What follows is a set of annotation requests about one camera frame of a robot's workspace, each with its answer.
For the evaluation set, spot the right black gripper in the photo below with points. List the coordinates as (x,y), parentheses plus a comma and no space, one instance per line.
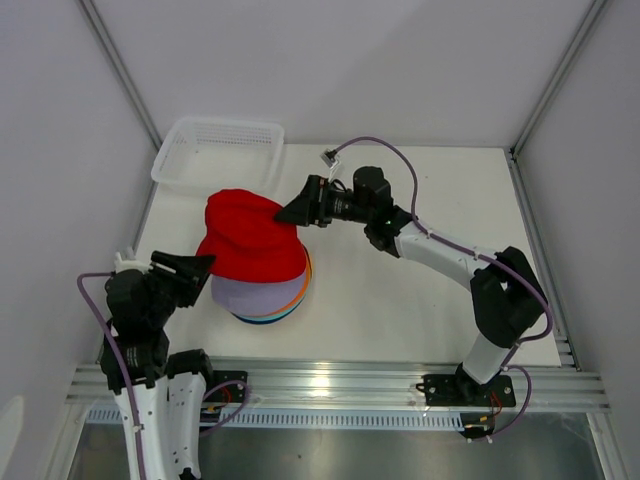
(310,206)

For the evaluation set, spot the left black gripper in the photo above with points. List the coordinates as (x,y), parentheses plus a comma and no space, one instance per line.
(190,272)

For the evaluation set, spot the orange bucket hat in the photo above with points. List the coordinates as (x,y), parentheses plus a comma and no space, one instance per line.
(285,311)

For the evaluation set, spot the lavender bucket hat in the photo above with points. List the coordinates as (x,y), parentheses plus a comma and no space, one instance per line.
(257,299)

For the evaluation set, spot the red bucket hat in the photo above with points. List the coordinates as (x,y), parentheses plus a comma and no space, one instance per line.
(246,241)

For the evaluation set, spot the teal bucket hat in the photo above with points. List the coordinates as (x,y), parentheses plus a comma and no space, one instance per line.
(280,318)

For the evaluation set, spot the dark blue bucket hat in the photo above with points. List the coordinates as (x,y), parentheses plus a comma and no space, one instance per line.
(270,322)

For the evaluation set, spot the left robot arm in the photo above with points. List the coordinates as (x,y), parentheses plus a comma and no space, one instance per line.
(158,393)

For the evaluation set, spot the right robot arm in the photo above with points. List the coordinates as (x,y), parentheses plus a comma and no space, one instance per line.
(506,296)

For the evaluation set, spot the white plastic bin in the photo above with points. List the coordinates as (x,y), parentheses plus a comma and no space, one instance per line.
(202,155)

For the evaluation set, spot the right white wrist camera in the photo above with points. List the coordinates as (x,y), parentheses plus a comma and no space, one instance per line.
(332,160)

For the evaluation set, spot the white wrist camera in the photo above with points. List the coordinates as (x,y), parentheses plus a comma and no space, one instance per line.
(332,160)
(126,260)

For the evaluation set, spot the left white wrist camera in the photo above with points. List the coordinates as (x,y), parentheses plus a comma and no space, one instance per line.
(126,260)

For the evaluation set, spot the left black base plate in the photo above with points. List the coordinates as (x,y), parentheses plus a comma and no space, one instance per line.
(226,388)

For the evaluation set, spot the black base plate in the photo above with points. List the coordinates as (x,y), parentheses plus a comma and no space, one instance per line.
(226,388)
(451,390)

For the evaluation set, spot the aluminium mounting rail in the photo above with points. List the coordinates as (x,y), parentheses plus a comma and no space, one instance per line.
(353,385)

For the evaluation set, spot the white slotted cable duct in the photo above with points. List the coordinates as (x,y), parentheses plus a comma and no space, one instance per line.
(347,420)

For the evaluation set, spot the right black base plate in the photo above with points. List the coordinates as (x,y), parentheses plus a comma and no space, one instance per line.
(451,390)

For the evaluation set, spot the left aluminium frame post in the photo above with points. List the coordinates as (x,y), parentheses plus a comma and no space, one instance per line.
(100,31)

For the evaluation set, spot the aluminium frame post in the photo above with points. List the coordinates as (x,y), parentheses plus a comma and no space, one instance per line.
(578,41)
(100,31)

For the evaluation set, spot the right aluminium table rail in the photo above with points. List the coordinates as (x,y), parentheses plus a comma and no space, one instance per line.
(561,332)

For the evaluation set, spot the right aluminium frame post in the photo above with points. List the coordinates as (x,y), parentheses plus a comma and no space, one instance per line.
(578,41)

